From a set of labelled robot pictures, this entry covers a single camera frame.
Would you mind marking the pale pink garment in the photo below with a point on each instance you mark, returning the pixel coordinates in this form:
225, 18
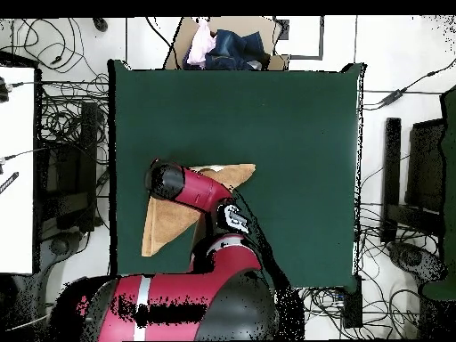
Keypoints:
199, 46

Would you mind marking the brown cardboard box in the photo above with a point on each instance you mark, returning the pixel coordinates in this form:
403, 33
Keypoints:
181, 42

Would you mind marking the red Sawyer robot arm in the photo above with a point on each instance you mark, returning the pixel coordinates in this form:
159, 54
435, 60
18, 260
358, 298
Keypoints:
199, 188

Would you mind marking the dark green table cloth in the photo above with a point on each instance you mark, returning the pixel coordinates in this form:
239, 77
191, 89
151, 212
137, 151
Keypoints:
302, 142

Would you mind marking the blue denim jeans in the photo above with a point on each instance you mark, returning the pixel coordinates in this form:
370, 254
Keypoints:
235, 50

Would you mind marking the black power strip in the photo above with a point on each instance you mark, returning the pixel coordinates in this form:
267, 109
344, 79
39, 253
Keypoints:
352, 306

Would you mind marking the dark round floor stand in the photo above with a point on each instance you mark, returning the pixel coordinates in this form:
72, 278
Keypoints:
60, 245
413, 258

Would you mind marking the small black desk device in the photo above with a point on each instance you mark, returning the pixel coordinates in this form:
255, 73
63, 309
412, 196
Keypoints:
3, 92

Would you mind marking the green hanging cloth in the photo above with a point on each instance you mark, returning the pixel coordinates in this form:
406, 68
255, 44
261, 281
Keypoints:
449, 178

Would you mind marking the black equipment stand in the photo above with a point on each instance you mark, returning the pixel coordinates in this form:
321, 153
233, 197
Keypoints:
71, 178

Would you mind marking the white desk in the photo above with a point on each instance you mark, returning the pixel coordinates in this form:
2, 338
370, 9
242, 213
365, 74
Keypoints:
16, 171

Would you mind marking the black flat case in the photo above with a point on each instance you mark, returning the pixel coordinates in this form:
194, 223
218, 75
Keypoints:
425, 167

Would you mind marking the black flat strip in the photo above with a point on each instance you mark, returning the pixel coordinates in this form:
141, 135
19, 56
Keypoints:
9, 182

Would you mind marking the black oval device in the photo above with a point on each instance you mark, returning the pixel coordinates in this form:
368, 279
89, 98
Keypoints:
100, 24

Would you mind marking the tan terry towel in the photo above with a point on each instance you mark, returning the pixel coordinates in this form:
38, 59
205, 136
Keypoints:
167, 221

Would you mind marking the black upright bar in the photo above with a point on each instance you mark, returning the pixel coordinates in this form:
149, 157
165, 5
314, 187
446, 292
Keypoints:
392, 171

